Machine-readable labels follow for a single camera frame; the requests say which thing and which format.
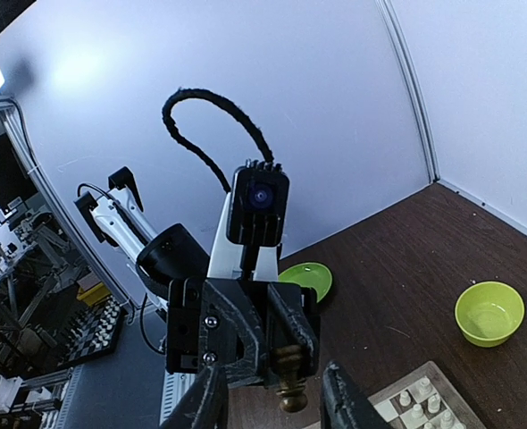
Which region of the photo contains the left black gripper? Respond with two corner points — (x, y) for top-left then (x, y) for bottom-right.
(166, 278), (320, 387)

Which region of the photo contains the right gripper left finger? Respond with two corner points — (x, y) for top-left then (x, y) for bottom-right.
(160, 365), (229, 429)

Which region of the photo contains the spare chess set outside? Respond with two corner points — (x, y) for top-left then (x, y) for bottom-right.
(61, 296), (126, 367)

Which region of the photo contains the dark chess piece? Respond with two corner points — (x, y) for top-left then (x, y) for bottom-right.
(271, 345), (308, 414)

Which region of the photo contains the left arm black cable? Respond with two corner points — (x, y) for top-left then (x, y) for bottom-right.
(161, 87), (276, 196)

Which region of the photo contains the left aluminium corner post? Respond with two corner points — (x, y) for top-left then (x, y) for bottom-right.
(376, 0), (440, 183)

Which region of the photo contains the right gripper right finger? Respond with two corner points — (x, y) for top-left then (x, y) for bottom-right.
(321, 360), (391, 429)

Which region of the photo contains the green plate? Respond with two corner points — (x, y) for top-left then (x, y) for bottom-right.
(278, 262), (333, 302)

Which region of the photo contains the green bowl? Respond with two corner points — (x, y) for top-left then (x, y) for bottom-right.
(454, 281), (525, 349)

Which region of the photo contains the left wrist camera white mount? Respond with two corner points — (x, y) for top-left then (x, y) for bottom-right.
(207, 160), (289, 282)

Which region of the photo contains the wooden chess board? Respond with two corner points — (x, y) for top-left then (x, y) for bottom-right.
(369, 361), (486, 429)

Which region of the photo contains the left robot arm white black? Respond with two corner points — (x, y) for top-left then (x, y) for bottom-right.
(76, 162), (320, 387)

